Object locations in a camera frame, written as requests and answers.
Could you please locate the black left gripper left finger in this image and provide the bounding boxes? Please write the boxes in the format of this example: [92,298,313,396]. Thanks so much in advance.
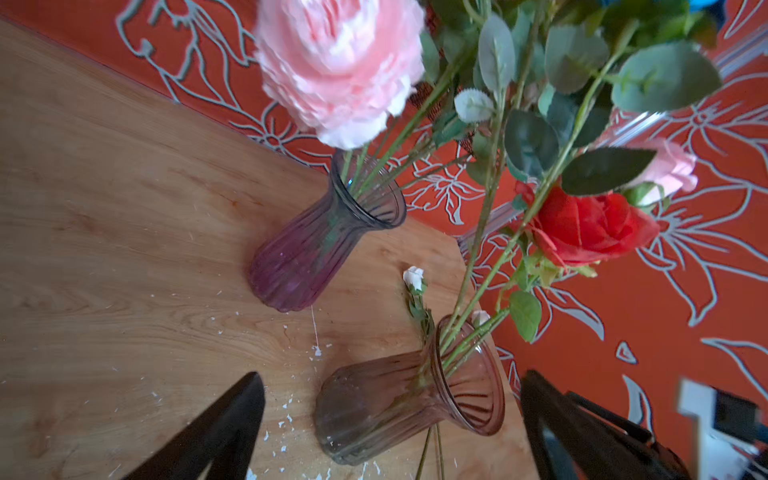
[126,372,266,479]

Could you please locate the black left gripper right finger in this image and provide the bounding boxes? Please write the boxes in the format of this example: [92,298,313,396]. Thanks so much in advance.
[520,370,690,479]

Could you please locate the brown ribbed glass vase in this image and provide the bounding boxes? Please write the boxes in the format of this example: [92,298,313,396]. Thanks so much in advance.
[313,320,506,466]

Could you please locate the purple ribbed glass vase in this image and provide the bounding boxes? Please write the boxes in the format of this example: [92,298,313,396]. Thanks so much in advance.
[246,150,407,312]

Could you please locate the white rose stem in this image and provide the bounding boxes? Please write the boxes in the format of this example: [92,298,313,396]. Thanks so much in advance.
[402,266,435,341]

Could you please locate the pink rose stem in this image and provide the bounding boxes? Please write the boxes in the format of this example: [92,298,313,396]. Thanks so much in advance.
[622,139,698,207]

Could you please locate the small pink white spray stem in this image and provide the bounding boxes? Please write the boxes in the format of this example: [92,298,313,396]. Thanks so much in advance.
[454,1,725,321]

